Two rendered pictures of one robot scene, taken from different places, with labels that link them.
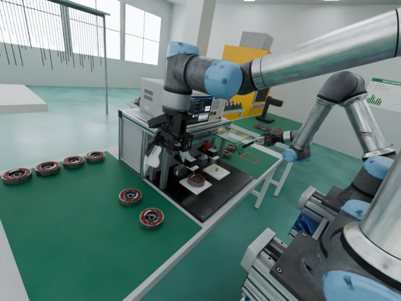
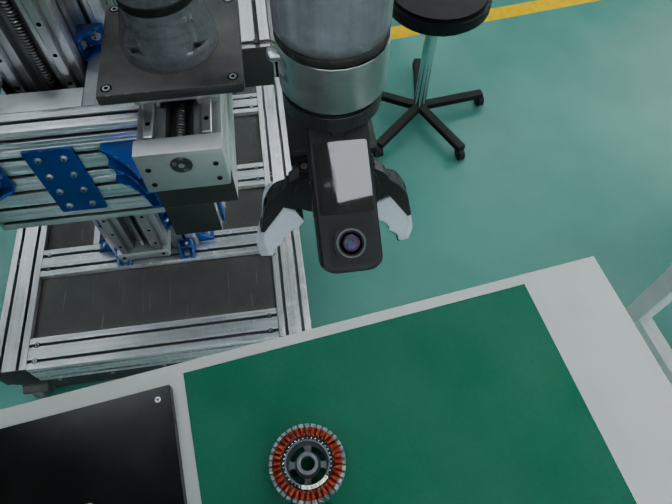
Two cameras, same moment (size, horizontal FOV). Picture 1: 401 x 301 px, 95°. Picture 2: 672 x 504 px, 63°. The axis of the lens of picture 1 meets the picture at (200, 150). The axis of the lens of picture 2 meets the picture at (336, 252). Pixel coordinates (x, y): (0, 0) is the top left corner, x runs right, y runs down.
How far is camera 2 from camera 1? 0.79 m
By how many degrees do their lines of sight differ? 89
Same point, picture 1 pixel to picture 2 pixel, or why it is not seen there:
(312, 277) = (209, 37)
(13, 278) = (618, 447)
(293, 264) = (201, 70)
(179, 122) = not seen: hidden behind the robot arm
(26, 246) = not seen: outside the picture
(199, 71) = not seen: outside the picture
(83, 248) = (494, 457)
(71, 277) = (512, 393)
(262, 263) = (219, 127)
